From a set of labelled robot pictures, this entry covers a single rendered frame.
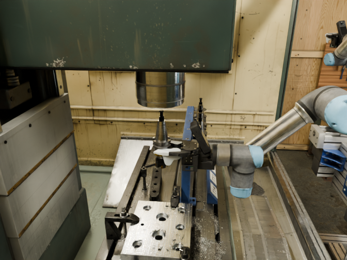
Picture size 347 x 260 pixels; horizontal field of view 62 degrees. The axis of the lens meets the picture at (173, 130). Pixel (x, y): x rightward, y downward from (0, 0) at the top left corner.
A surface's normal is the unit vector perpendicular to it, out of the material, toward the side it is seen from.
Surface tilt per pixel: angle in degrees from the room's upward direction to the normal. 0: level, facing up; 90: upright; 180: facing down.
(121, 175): 22
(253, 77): 88
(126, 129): 90
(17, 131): 91
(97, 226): 0
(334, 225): 0
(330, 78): 90
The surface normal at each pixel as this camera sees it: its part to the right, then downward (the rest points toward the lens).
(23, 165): 1.00, 0.04
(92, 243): 0.00, -0.92
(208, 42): -0.09, 0.39
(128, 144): -0.04, -0.68
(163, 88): 0.12, 0.39
